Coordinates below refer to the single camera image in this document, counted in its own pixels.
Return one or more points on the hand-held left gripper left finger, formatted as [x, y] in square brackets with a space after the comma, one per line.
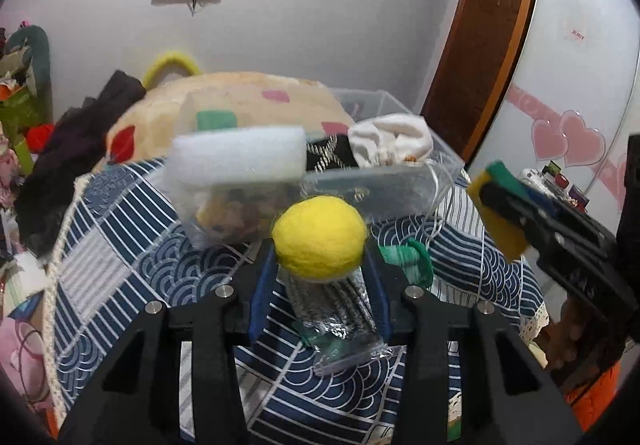
[261, 295]

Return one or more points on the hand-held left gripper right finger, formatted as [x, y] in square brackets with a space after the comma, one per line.
[376, 295]

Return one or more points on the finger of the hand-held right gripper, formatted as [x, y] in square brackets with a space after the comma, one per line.
[542, 202]
[505, 205]

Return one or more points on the yellow green sponge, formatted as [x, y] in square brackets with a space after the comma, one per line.
[502, 230]

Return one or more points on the yellow felt ball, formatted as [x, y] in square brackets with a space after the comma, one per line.
[320, 237]

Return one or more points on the clear plastic storage box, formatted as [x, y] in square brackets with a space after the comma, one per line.
[395, 190]

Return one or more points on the person's right hand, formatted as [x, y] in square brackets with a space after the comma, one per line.
[562, 337]

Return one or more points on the small bottles cluster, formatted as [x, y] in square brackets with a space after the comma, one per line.
[555, 180]

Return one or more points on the clear bag with striped cloth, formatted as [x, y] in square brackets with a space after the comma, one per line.
[332, 315]

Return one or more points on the white cloth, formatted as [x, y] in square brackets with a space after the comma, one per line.
[390, 140]

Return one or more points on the white foam sponge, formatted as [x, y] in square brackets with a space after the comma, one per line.
[235, 157]

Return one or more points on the blue patterned tablecloth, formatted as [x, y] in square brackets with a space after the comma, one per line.
[130, 245]

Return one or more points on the black patterned cloth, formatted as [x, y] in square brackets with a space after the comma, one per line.
[330, 152]

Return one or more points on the white wardrobe door with hearts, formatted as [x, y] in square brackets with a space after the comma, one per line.
[575, 50]

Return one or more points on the beige patchwork cushion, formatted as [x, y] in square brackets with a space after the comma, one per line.
[230, 95]

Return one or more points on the dark clothes pile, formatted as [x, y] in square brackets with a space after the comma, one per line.
[75, 145]

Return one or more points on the brown wooden door frame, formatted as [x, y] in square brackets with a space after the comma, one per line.
[480, 35]

